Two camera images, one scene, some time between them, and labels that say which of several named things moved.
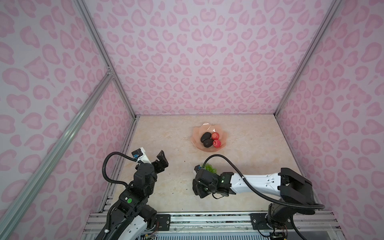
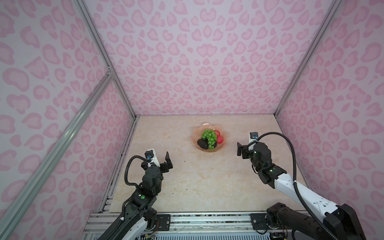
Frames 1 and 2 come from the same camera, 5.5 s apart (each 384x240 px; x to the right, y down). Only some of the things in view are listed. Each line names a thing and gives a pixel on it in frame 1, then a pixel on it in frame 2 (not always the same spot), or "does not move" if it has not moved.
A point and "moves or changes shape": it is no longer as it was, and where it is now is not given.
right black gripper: x=197 y=186 to x=239 y=147
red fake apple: x=216 y=143 moves or changes shape
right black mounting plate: x=259 y=218 does not move
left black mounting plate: x=164 y=221 does not move
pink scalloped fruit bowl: x=207 y=127 does not move
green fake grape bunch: x=209 y=167 to x=211 y=136
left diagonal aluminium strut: x=12 y=216 does not move
